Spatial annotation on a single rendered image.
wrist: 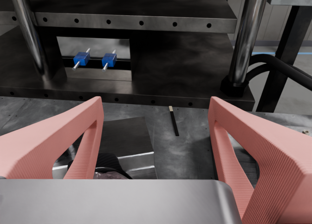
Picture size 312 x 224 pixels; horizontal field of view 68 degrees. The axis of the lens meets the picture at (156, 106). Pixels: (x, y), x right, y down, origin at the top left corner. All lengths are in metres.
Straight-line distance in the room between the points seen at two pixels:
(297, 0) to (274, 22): 2.57
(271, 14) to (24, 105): 3.10
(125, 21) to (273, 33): 2.91
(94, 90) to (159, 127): 0.33
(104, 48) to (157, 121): 0.35
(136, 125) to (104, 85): 0.42
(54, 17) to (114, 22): 0.22
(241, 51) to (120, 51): 0.42
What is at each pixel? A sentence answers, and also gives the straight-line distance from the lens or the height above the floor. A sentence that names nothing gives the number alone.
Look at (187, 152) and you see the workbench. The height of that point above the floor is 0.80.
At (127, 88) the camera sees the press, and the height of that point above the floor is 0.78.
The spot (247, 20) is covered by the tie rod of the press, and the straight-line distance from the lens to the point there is 0.79.
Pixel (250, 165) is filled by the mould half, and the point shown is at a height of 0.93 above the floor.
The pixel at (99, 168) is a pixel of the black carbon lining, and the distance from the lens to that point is 0.52.
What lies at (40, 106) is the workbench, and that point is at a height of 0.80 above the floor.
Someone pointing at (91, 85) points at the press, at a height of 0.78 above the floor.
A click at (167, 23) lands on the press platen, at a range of 0.84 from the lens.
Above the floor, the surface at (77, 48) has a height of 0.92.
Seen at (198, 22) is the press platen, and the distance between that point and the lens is 0.84.
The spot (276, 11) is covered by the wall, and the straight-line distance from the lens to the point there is 3.49.
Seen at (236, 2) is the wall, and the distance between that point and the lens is 3.26.
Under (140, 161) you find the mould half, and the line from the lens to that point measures 0.49.
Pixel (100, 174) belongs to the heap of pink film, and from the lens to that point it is 0.48.
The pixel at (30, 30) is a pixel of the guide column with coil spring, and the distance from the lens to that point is 0.95.
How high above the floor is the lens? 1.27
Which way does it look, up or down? 38 degrees down
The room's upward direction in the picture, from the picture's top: straight up
